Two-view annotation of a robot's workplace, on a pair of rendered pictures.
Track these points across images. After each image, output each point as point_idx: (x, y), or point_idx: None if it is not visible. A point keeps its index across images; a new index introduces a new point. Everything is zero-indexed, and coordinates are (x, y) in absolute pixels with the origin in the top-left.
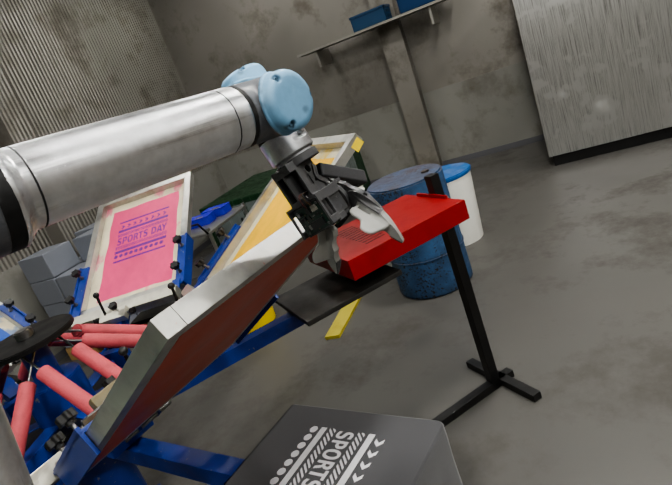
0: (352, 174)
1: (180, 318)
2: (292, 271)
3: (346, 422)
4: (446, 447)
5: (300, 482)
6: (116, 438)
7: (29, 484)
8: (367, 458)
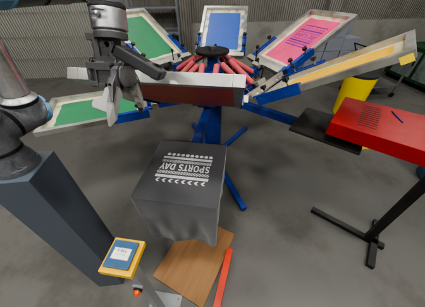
0: (143, 68)
1: (76, 75)
2: (232, 99)
3: (215, 168)
4: (211, 214)
5: (181, 163)
6: (160, 100)
7: (9, 85)
8: (193, 182)
